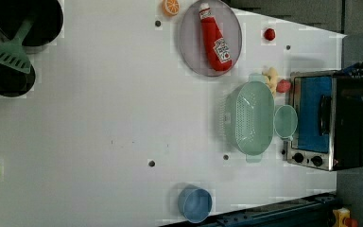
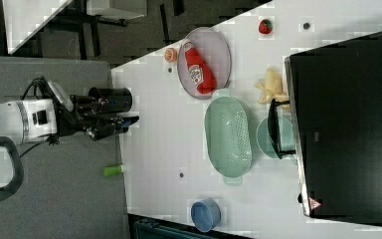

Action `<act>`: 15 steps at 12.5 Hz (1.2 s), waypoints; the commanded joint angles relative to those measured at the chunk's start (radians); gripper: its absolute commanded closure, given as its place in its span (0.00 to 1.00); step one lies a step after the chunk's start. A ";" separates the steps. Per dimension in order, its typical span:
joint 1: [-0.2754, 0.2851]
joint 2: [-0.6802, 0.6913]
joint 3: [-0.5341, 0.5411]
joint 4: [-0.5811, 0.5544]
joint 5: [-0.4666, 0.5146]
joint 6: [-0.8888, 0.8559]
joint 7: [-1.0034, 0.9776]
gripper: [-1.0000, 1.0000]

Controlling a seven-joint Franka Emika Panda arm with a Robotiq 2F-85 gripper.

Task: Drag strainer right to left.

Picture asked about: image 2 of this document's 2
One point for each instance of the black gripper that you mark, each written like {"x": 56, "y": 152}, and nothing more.
{"x": 70, "y": 122}

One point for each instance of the mint green oval strainer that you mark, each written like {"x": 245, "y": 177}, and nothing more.
{"x": 228, "y": 138}

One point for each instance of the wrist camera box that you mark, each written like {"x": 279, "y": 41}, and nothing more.
{"x": 60, "y": 99}

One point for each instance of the black toaster oven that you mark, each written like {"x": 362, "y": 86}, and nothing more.
{"x": 335, "y": 102}

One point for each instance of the green spatula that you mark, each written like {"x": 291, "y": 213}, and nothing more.
{"x": 114, "y": 170}

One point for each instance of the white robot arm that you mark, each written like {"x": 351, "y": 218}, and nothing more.
{"x": 47, "y": 120}

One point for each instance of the mint green cup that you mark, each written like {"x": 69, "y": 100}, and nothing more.
{"x": 276, "y": 140}

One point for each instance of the red strawberry toy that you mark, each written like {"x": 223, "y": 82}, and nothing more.
{"x": 266, "y": 27}

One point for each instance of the red ketchup bottle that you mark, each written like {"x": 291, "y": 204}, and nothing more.
{"x": 199, "y": 71}

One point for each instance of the orange slice toy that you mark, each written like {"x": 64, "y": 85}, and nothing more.
{"x": 171, "y": 55}

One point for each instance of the grey round plate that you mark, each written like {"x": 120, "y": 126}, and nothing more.
{"x": 214, "y": 49}

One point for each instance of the yellow banana peel toy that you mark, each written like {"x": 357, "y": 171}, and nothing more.
{"x": 272, "y": 88}

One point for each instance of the blue cup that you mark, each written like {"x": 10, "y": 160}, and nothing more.
{"x": 206, "y": 214}

